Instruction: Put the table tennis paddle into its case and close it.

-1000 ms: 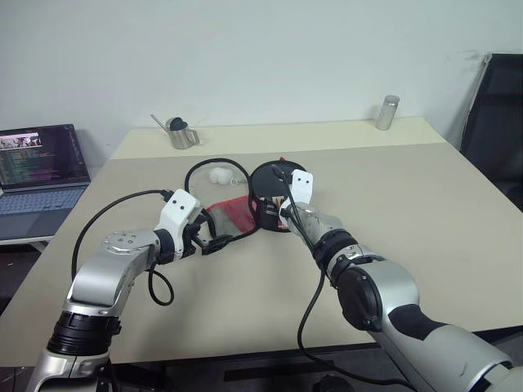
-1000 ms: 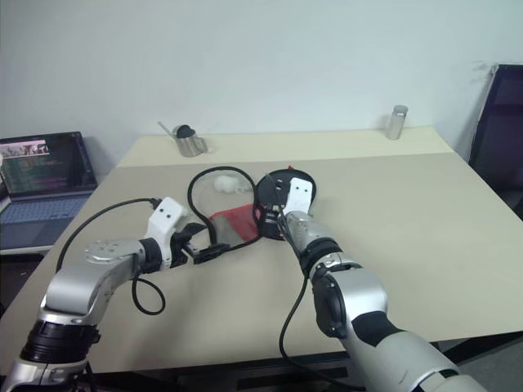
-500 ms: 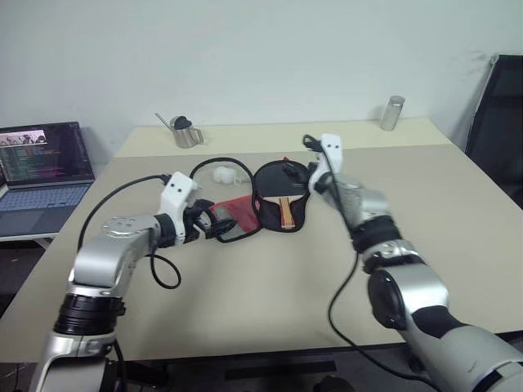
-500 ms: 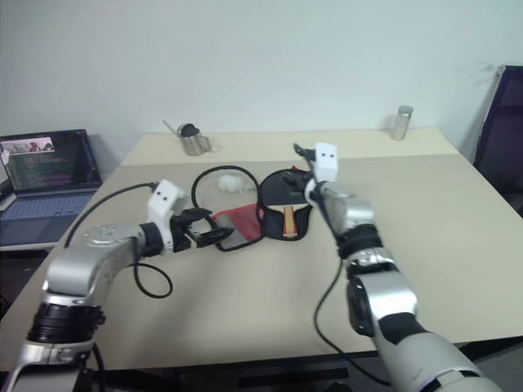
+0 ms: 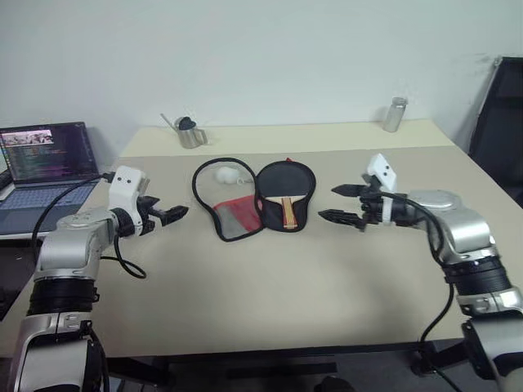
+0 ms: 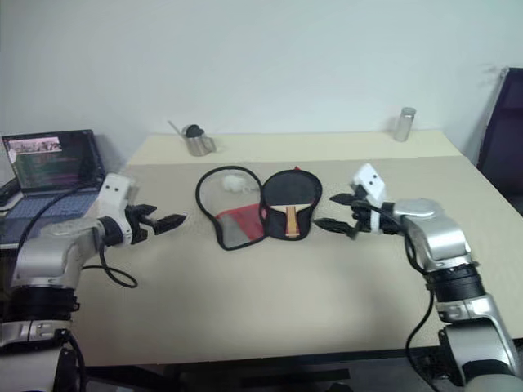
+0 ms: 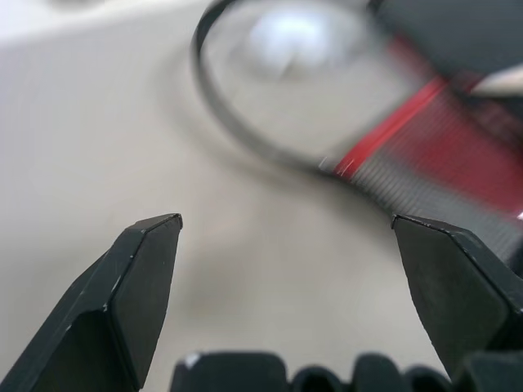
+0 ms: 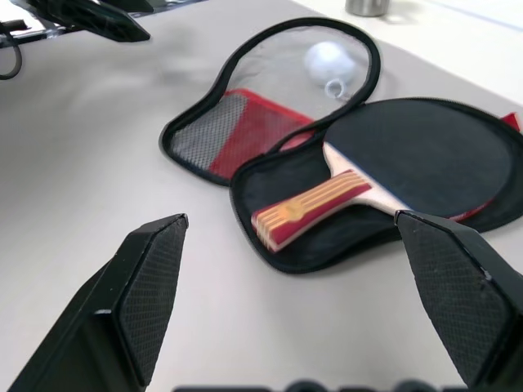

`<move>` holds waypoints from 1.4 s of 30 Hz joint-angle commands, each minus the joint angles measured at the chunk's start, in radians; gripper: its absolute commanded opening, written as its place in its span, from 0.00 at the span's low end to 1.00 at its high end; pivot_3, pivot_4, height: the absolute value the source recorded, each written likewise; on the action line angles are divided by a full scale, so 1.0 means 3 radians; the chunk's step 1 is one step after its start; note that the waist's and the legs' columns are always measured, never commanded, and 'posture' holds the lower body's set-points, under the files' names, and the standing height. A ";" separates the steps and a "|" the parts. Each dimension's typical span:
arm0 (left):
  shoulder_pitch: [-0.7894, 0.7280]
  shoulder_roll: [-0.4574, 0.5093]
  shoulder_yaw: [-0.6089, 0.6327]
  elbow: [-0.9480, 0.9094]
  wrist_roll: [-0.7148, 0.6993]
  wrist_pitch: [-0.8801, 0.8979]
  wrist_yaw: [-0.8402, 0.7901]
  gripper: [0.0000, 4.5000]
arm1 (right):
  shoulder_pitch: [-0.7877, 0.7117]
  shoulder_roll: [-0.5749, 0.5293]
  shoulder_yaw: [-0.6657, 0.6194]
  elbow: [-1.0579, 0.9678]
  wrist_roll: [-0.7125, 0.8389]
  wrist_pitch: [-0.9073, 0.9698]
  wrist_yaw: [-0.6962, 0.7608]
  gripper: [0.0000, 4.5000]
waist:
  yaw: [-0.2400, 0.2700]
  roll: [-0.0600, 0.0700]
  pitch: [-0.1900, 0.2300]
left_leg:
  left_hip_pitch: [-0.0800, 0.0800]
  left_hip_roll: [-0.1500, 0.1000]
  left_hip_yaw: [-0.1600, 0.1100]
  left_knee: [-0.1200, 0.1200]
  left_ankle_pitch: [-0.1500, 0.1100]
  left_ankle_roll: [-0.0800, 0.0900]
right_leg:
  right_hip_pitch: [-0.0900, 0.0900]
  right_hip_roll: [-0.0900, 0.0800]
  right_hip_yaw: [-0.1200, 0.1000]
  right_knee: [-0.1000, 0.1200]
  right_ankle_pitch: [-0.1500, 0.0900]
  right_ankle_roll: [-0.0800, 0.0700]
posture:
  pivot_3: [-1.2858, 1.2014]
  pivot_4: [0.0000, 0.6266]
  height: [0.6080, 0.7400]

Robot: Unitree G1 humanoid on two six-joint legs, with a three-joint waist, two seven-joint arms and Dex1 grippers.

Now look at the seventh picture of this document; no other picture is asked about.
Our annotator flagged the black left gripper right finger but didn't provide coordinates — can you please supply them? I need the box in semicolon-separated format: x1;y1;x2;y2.
391;214;523;380

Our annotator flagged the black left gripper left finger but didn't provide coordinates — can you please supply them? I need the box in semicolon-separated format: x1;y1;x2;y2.
0;212;184;392

